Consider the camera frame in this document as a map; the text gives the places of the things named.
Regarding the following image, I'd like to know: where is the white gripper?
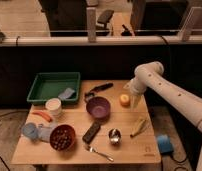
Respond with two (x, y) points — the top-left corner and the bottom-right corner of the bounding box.
(124, 77), (147, 109)

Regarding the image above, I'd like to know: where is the clear plastic bag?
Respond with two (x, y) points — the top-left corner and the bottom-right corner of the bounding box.
(38, 122), (57, 142)

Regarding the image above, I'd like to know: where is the yellow banana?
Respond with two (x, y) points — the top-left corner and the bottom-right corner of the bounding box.
(130, 116), (147, 138)

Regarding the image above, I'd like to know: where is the shiny metal cup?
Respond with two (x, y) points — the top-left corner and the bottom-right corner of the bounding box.
(108, 129), (121, 145)

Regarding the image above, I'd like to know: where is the purple bowl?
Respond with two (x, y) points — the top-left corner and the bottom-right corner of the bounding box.
(86, 97), (111, 119)

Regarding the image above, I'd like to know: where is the orange carrot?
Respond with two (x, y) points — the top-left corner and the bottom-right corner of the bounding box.
(32, 111), (52, 122)

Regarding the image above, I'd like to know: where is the green plastic tray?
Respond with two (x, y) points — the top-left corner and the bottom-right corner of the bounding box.
(27, 72), (81, 105)

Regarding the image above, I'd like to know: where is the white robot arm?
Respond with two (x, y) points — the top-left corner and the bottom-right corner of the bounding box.
(124, 61), (202, 171)

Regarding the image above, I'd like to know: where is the silver fork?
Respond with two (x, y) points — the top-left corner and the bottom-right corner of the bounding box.
(84, 144), (114, 162)

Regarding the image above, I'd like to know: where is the red bowl with beans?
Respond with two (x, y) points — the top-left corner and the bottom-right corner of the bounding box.
(50, 124), (76, 151)

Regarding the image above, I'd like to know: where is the blue grey sponge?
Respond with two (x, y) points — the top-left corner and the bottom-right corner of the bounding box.
(58, 88), (75, 100)

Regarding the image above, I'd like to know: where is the white paper cup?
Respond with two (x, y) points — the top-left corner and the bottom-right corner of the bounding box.
(45, 98), (62, 117)

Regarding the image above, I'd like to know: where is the black office chair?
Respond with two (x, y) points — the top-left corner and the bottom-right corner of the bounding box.
(96, 10), (114, 30)

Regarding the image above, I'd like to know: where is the black handled peeler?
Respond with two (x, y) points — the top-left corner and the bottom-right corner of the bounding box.
(84, 83), (113, 98)

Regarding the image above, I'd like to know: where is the orange yellow apple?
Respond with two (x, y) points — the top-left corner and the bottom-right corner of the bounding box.
(119, 94), (130, 107)

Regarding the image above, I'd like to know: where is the black remote control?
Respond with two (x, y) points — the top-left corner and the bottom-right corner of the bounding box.
(82, 122), (101, 144)

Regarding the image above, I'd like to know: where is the wooden table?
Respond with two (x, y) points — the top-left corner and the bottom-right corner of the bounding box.
(12, 80), (161, 165)

